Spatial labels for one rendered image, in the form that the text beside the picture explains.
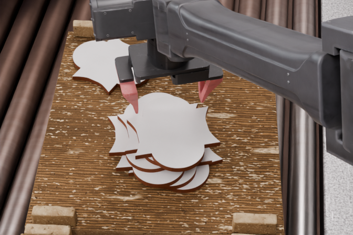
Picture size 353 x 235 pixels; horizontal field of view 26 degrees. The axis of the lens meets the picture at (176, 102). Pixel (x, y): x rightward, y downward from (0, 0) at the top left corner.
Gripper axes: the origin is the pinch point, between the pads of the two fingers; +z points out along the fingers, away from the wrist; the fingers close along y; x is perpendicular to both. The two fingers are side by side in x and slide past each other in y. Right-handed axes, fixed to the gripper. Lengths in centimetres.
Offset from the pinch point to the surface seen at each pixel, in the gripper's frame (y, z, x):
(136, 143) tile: 5.9, 1.5, 5.5
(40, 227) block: 20.5, 3.1, 15.6
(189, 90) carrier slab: -5.0, 6.4, -7.5
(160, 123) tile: 2.0, 0.7, 3.4
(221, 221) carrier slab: -3.4, 5.8, 18.0
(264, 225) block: -8.2, 3.6, 21.4
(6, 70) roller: 23.2, 8.5, -20.6
